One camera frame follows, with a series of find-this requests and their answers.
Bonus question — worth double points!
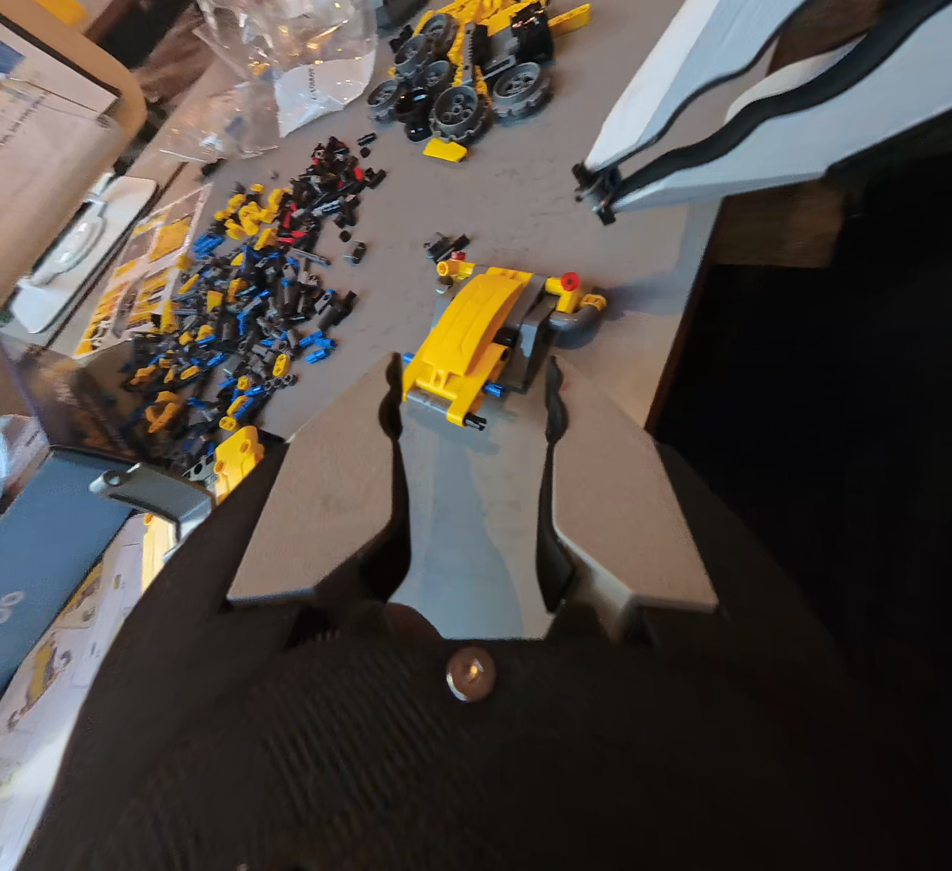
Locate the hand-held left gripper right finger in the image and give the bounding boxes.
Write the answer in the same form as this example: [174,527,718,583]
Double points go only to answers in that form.
[535,355,721,643]

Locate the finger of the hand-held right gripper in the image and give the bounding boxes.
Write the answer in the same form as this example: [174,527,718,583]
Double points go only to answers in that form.
[573,0,952,184]
[610,23,952,213]

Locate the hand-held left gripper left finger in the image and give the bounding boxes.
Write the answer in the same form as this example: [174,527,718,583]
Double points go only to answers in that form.
[225,352,414,608]

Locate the dark grey pin connector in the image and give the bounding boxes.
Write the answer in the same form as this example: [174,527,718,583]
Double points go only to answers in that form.
[571,163,622,226]

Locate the yellow curved toy arm assembly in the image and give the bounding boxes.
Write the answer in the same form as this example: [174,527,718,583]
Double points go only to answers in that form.
[402,262,608,433]

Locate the person's black trousers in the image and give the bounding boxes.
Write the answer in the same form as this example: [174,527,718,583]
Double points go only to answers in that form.
[654,164,952,871]

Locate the pile of small building parts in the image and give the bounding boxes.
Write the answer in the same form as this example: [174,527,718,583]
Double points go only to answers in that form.
[122,134,388,474]

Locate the yellow toy chassis with wheels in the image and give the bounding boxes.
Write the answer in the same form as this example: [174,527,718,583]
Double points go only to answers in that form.
[366,0,594,144]

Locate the yellow black sticker sheet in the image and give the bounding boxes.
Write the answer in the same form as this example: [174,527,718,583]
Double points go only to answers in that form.
[74,187,213,359]

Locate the white rounded plastic device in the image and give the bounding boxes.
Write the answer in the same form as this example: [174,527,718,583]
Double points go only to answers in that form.
[11,175,157,335]

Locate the empty clear plastic bags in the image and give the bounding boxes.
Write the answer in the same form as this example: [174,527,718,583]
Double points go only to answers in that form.
[160,0,380,161]

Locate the beige rounded board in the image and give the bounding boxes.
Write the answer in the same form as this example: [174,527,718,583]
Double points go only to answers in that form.
[0,0,147,292]

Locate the printed paper sheet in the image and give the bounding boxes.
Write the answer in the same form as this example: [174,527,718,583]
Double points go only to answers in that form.
[0,19,120,165]

